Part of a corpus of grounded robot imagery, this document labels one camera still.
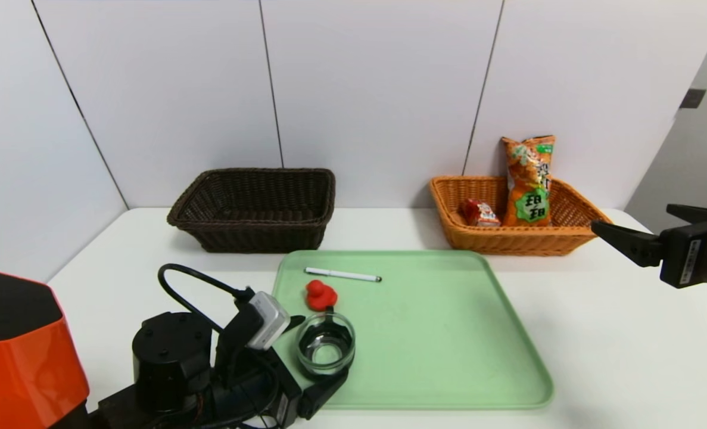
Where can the red milk carton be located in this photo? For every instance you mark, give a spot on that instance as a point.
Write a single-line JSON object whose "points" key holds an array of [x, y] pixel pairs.
{"points": [[479, 214]]}

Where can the green plastic tray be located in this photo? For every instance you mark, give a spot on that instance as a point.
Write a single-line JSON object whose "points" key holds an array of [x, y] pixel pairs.
{"points": [[436, 357]]}

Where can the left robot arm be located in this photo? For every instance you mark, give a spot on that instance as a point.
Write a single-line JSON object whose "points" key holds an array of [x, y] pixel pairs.
{"points": [[19, 369]]}

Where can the dark brown wicker basket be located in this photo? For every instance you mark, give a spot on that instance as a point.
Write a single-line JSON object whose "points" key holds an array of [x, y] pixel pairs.
{"points": [[258, 239]]}

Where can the orange wicker basket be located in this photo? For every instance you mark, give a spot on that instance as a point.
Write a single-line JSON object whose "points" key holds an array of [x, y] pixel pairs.
{"points": [[508, 242]]}

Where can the red rubber duck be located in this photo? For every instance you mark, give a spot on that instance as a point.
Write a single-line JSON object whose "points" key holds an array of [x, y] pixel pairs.
{"points": [[321, 298]]}

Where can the white pen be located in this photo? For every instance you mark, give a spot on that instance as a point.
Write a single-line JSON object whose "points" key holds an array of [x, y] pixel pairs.
{"points": [[341, 274]]}

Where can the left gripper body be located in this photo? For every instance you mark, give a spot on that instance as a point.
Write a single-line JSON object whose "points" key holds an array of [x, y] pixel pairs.
{"points": [[286, 400]]}

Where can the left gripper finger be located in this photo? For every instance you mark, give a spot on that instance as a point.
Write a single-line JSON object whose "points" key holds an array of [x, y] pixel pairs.
{"points": [[293, 325], [320, 393]]}

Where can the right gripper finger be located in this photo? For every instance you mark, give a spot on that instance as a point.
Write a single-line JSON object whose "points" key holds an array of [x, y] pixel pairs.
{"points": [[633, 244], [695, 214]]}

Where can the dark wall fixture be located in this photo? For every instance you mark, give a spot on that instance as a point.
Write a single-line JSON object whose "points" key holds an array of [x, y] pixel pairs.
{"points": [[692, 99]]}

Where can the orange snack bag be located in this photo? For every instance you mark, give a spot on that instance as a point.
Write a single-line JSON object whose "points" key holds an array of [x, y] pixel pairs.
{"points": [[529, 179]]}

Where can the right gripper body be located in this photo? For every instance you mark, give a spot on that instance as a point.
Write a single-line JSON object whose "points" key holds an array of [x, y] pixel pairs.
{"points": [[685, 254]]}

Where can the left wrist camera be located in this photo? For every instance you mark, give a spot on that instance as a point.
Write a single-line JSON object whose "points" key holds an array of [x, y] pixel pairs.
{"points": [[270, 319]]}

